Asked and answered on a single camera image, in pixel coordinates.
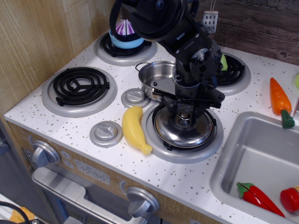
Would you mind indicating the grey oven knob left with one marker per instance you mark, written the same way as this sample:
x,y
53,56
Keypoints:
x,y
44,154

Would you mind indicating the light green object right edge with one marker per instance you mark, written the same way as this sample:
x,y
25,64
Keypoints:
x,y
297,81

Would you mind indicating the yellow toy banana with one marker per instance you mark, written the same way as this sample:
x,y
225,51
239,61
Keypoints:
x,y
132,130

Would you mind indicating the grey oven door handle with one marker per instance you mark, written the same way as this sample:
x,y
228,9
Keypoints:
x,y
74,194

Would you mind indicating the steel toy pot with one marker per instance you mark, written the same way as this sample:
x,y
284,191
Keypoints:
x,y
157,79

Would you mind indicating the green toy pear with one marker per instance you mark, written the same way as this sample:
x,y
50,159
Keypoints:
x,y
224,63

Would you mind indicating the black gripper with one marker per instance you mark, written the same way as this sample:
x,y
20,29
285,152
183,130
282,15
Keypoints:
x,y
198,96

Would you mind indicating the orange object bottom left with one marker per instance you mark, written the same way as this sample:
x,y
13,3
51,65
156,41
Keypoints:
x,y
18,218

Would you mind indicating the red toy chili pepper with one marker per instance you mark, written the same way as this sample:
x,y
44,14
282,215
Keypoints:
x,y
252,194

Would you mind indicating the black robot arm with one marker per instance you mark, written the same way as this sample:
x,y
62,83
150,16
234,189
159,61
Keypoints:
x,y
171,23

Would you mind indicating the black burner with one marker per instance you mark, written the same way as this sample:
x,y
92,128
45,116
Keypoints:
x,y
180,155
113,55
236,78
79,92

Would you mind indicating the blue toy bowl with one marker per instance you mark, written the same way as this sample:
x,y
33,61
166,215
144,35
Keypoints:
x,y
125,45

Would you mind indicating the grey knob front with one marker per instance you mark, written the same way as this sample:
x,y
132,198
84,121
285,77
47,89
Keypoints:
x,y
106,134

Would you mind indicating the purple striped toy onion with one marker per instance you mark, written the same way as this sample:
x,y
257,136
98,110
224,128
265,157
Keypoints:
x,y
124,27

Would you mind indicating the silver toy sink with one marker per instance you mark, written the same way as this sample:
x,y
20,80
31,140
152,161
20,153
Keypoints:
x,y
259,151

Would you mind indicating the steel pot lid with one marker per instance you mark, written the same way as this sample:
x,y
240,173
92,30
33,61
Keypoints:
x,y
182,129

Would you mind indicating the back right black burner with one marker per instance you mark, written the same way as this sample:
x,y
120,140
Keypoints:
x,y
236,78

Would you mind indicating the grey knob middle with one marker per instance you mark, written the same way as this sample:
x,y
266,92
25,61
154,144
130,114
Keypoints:
x,y
135,97

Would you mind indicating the front left black burner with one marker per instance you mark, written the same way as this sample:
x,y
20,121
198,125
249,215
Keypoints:
x,y
79,92

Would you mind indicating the front right black burner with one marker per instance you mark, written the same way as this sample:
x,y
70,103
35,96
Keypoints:
x,y
180,155

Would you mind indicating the back left black burner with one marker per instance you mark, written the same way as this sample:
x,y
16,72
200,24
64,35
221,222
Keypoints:
x,y
113,55

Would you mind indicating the orange toy carrot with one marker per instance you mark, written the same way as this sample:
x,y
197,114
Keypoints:
x,y
281,104

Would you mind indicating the grey oven knob right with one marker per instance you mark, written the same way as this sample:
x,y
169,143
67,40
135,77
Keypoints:
x,y
141,202

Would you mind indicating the hanging steel spatula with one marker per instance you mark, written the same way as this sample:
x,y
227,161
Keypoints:
x,y
210,18

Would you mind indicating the grey oven knob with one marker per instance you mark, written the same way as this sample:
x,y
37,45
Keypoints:
x,y
44,154
141,202

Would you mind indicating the red toy tomato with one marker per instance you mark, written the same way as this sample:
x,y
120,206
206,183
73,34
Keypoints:
x,y
290,199

